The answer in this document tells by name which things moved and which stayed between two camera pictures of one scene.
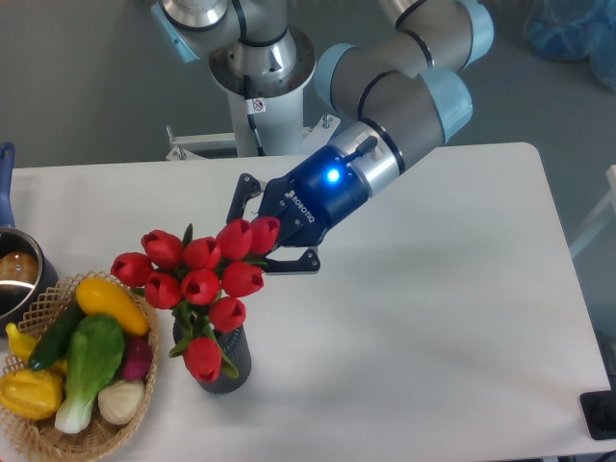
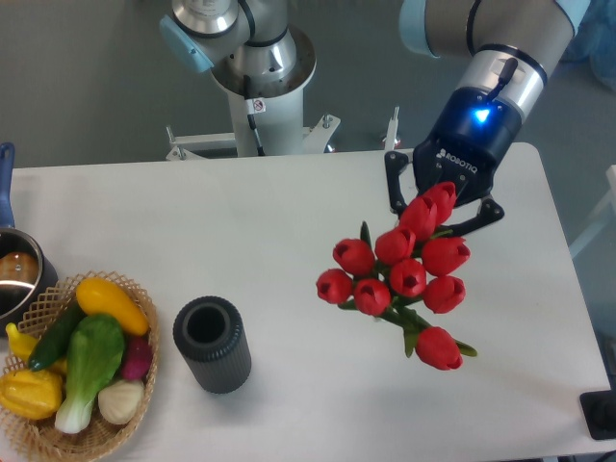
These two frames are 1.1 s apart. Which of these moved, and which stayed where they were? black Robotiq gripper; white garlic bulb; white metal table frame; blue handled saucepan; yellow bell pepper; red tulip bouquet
Moved: red tulip bouquet; black Robotiq gripper
Stayed: yellow bell pepper; blue handled saucepan; white metal table frame; white garlic bulb
